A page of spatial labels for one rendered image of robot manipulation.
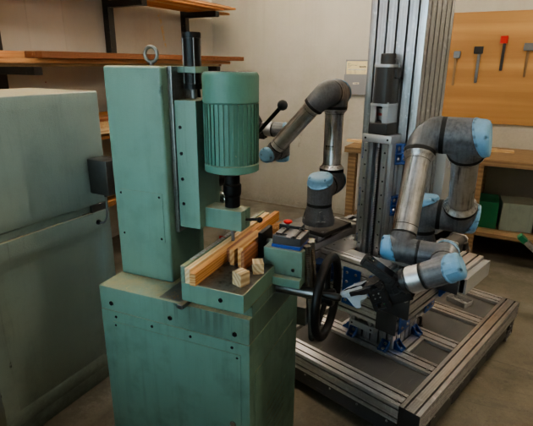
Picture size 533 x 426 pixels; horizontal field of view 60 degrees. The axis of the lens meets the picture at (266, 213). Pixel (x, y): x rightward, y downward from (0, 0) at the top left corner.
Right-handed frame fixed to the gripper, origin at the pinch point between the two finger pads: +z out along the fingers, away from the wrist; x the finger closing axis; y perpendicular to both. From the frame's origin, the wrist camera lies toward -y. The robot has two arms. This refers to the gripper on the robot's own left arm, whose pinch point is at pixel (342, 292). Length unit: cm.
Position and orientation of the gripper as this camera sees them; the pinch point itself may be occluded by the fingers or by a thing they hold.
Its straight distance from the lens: 142.9
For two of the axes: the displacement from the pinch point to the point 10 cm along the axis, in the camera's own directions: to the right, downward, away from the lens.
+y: 4.4, 8.9, 0.7
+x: 4.3, -2.8, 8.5
